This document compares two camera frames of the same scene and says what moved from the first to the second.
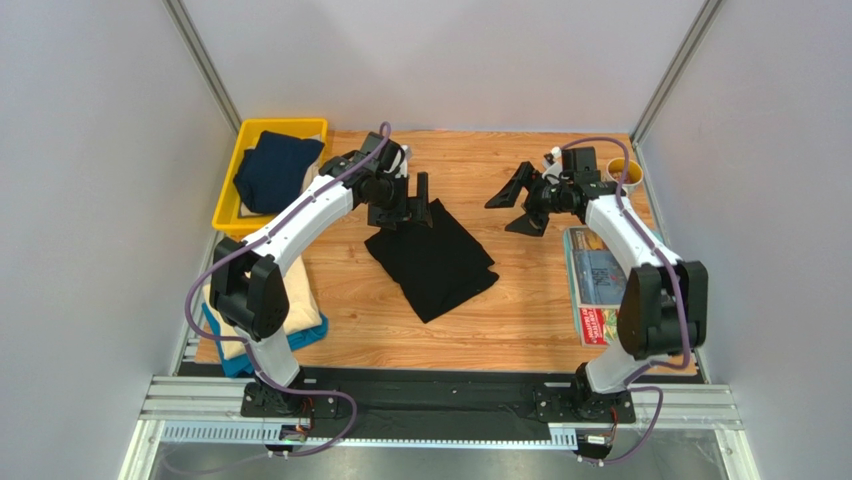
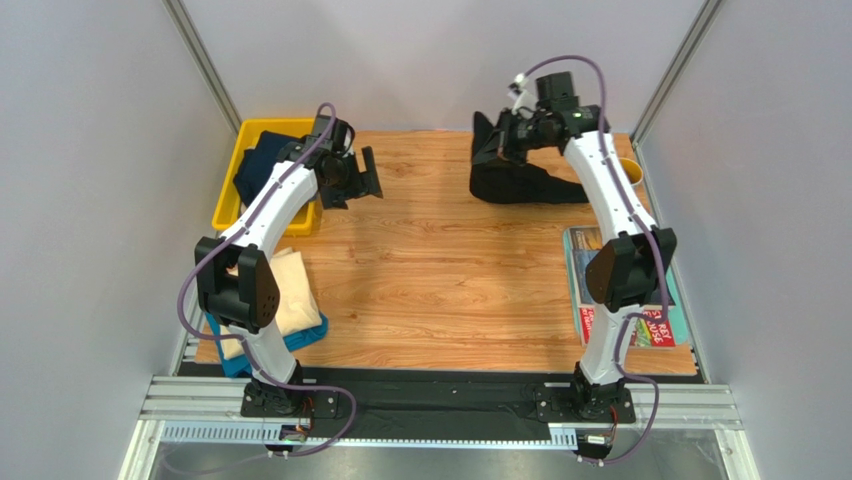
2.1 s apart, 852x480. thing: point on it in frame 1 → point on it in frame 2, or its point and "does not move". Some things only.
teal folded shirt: x=236 y=367 does not move
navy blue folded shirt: x=274 y=173 does not move
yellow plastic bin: x=227 y=218 does not move
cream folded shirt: x=303 y=310 does not move
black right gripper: x=534 y=197 → x=504 y=133
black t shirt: x=436 y=267 → x=504 y=182
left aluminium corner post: x=204 y=65 does not move
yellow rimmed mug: x=634 y=174 does not move
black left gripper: x=418 y=207 → x=368 y=181
